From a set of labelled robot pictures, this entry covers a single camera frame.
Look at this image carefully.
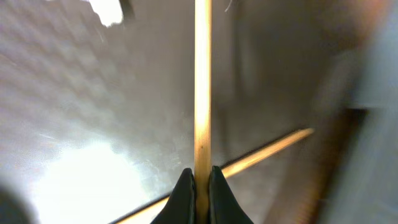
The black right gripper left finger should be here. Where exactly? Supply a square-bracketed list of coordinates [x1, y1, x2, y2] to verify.
[151, 168, 195, 224]

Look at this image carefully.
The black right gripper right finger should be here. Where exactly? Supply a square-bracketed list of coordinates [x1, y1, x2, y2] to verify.
[209, 166, 253, 224]

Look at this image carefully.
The wooden chopstick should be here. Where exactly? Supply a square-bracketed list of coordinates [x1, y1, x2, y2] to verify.
[194, 0, 212, 223]
[113, 128, 314, 224]

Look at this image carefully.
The grey dishwasher rack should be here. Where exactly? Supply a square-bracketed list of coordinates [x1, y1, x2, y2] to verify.
[315, 0, 397, 223]

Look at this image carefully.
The dark brown serving tray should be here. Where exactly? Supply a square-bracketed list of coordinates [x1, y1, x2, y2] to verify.
[1, 1, 332, 223]

